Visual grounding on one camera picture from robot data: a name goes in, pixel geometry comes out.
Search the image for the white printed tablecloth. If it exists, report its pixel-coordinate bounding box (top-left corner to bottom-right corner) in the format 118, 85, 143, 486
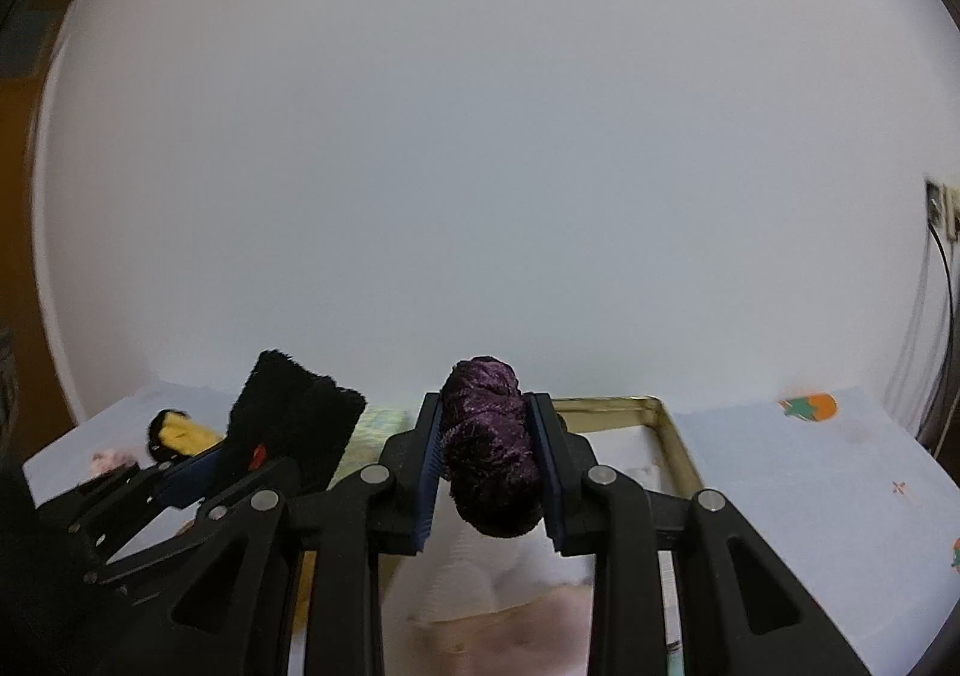
22, 379, 960, 676

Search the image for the white cable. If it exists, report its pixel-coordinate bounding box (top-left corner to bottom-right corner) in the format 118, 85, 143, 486
885, 256, 932, 422

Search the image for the white wall socket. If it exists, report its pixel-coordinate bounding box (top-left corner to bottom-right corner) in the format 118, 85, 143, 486
926, 177, 960, 234

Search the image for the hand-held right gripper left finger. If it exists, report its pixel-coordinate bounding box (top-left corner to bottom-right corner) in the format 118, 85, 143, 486
97, 391, 443, 676

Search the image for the purple velvet scrunchie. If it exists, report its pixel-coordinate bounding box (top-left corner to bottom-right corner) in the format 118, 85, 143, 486
439, 355, 545, 538

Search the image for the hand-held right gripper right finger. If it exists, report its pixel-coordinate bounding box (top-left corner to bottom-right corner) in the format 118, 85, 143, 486
527, 391, 875, 676

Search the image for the black cable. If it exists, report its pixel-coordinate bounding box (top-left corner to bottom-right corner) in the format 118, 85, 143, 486
919, 218, 960, 456

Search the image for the patterned tissue pack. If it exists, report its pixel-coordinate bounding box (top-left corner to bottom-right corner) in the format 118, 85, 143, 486
330, 406, 421, 489

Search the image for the wooden door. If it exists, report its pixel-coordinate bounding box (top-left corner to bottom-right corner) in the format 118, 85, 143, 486
0, 0, 76, 467

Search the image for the yellow striped sock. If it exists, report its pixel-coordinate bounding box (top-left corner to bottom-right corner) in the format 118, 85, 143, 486
148, 409, 226, 463

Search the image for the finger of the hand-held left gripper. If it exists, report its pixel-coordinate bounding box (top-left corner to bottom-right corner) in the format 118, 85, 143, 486
79, 457, 301, 591
34, 447, 230, 549

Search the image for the black fluffy cloth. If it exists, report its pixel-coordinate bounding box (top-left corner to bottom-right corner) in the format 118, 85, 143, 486
223, 348, 368, 493

